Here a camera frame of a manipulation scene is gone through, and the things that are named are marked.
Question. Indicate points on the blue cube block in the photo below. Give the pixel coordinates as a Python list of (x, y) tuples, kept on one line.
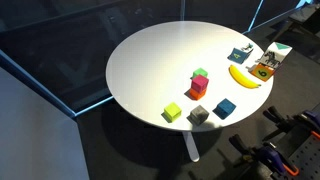
[(225, 107)]

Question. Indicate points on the dark chair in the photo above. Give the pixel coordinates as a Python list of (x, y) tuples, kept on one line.
[(305, 18)]

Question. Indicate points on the blue lit frame rail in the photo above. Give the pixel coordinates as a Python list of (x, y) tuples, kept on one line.
[(40, 90)]

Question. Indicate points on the black perforated board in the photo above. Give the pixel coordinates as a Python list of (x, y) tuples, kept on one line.
[(306, 156)]

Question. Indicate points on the orange number six card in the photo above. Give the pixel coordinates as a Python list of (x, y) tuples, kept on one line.
[(262, 72)]

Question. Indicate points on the white table leg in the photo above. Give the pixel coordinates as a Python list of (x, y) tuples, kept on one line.
[(191, 146)]

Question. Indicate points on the lime yellow cube block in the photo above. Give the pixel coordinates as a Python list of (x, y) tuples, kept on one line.
[(172, 111)]

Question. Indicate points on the black blue bar clamp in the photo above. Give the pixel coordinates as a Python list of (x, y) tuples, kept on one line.
[(266, 155), (283, 122)]

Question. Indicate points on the yellow banana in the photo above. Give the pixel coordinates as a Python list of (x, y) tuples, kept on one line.
[(240, 79)]

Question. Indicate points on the grey cube block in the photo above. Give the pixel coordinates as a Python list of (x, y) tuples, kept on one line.
[(199, 115)]

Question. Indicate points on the green cube block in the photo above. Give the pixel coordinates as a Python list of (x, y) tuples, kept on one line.
[(200, 72)]

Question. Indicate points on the blue number four card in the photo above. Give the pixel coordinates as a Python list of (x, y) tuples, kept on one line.
[(237, 55)]

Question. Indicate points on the small animal picture card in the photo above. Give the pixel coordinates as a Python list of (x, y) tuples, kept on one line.
[(247, 47)]

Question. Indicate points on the pink cube block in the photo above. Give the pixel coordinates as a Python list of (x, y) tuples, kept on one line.
[(200, 83)]

